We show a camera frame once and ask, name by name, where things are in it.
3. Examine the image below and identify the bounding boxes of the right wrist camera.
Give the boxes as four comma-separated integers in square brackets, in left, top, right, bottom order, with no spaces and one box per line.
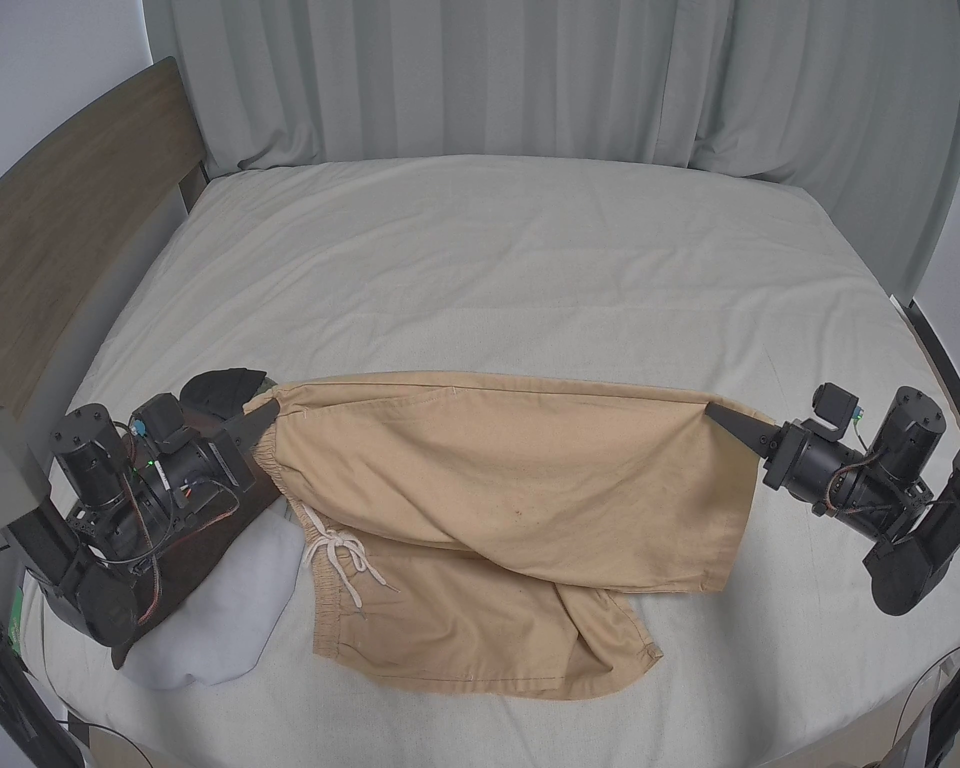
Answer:
[802,382,861,445]

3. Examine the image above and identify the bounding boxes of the brown garment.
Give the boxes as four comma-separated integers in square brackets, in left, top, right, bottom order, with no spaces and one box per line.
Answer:
[108,427,282,672]

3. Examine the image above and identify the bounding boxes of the grey-green curtain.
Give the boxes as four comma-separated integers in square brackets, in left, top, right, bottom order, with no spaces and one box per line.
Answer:
[142,0,960,301]

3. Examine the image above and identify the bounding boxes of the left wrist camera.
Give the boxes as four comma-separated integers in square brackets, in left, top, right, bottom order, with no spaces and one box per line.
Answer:
[131,396,185,451]

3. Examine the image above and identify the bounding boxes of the bed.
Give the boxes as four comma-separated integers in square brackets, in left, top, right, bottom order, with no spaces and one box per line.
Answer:
[0,56,960,768]

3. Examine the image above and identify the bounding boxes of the black cable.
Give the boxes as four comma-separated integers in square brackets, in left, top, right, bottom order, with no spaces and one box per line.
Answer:
[66,714,155,768]

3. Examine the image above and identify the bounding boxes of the black garment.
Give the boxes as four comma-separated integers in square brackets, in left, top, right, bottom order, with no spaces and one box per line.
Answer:
[182,367,267,417]

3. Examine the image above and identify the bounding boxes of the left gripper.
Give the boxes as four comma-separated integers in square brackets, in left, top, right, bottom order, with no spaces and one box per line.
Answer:
[161,429,258,515]

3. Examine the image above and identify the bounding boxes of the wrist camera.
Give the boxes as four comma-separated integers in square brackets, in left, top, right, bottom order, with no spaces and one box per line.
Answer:
[131,396,185,451]
[802,382,861,445]

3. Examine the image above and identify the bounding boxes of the white garment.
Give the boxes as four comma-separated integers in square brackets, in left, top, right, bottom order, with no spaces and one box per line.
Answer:
[120,510,305,691]

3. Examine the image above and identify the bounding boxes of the tan shorts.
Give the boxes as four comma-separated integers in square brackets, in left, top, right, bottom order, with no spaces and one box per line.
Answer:
[251,371,759,702]

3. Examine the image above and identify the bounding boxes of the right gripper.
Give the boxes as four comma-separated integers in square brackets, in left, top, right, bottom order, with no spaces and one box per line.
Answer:
[761,421,852,517]

